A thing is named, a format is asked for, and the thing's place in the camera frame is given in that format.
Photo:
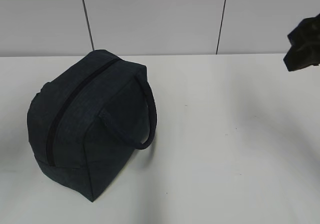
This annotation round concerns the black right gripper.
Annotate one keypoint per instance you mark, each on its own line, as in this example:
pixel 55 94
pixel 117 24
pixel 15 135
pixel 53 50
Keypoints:
pixel 304 51

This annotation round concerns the dark blue lunch bag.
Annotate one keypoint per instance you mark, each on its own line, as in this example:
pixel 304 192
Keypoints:
pixel 84 125

